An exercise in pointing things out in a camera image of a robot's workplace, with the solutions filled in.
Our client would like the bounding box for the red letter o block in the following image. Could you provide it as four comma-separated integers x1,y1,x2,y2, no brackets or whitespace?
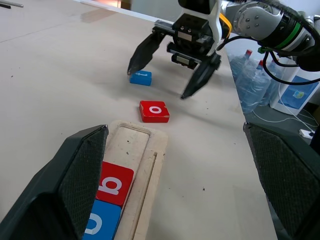
139,100,171,124

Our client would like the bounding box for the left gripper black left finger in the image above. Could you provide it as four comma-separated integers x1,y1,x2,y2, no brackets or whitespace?
0,124,110,240

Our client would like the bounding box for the white power strip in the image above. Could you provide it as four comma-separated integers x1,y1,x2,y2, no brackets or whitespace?
298,128,316,139

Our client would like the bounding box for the white and blue box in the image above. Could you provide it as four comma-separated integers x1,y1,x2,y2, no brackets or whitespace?
271,56,320,116

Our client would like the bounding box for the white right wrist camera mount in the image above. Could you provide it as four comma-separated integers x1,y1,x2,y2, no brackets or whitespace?
177,0,225,57

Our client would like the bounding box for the white power cable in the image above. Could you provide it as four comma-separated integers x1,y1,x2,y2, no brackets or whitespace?
251,91,317,132

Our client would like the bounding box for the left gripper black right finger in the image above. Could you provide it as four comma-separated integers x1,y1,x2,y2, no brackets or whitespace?
243,121,320,240

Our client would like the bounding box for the thin metal rod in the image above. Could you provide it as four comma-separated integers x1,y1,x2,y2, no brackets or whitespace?
0,0,25,9

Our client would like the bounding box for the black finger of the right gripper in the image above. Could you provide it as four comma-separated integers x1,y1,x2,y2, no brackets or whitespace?
181,53,222,100
126,31,167,76

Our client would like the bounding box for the brown cardboard box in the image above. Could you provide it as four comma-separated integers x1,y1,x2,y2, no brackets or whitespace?
119,0,134,11

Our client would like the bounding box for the large clear water bottle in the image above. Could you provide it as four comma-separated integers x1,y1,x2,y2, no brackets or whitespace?
261,58,285,107
228,49,256,85
235,59,273,115

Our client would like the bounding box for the small blue block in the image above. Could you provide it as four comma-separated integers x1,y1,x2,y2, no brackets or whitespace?
129,70,153,87

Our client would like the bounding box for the wooden tray with letter tiles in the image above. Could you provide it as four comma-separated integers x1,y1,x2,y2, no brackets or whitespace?
81,119,169,240

